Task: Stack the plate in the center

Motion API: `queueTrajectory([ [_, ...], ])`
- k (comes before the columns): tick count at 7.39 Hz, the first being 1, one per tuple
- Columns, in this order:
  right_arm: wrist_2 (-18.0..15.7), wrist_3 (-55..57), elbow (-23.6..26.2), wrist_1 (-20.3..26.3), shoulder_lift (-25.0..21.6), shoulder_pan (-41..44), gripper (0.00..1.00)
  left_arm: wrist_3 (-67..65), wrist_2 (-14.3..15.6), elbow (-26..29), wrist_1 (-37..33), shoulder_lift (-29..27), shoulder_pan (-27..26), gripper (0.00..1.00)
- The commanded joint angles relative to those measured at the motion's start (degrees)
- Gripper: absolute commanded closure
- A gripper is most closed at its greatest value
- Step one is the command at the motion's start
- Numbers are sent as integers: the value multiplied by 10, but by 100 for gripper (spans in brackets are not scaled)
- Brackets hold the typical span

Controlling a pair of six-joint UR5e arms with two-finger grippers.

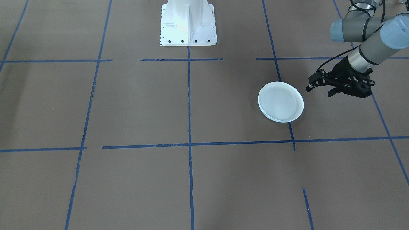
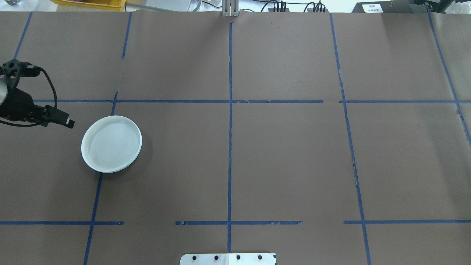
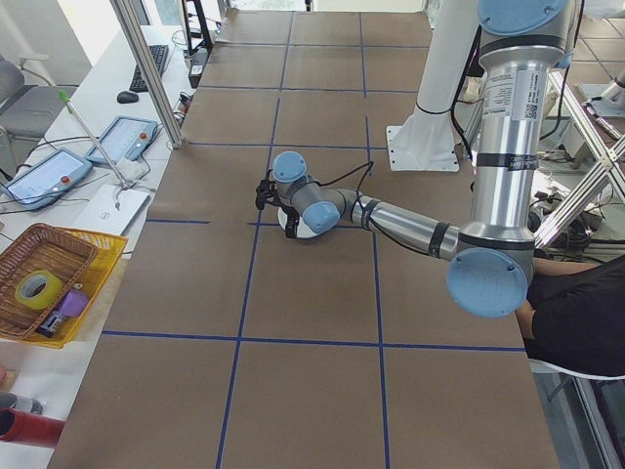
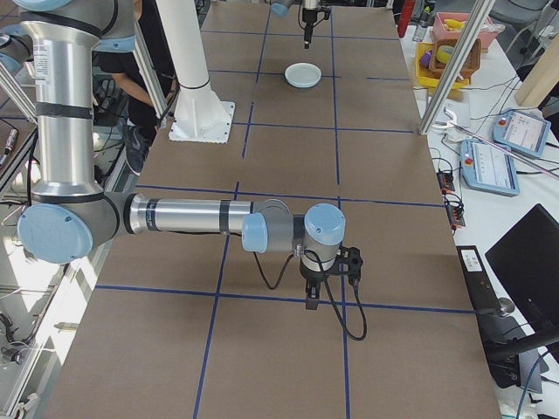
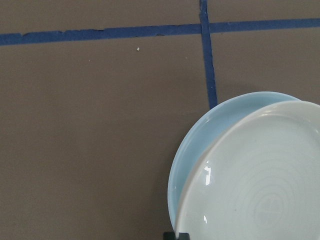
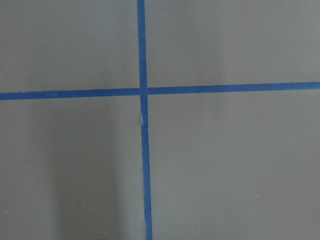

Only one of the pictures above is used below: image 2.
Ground white ringed plate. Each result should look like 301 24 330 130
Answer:
81 115 143 173

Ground blue smooth plate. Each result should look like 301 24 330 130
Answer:
121 129 143 172

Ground yellow plastic bin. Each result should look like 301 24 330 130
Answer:
50 0 127 11

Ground grey flat board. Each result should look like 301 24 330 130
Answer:
125 0 195 12

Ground black box with white label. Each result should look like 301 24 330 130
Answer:
351 1 418 14

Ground white crumpled plastic bag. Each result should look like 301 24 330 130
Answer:
450 1 471 15

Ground black camera cable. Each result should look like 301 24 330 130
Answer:
0 66 58 127

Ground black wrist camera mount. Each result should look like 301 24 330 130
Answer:
0 60 42 89

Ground aluminium profile post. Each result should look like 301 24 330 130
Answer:
222 0 240 17

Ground white post with square base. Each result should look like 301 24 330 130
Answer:
180 253 277 265

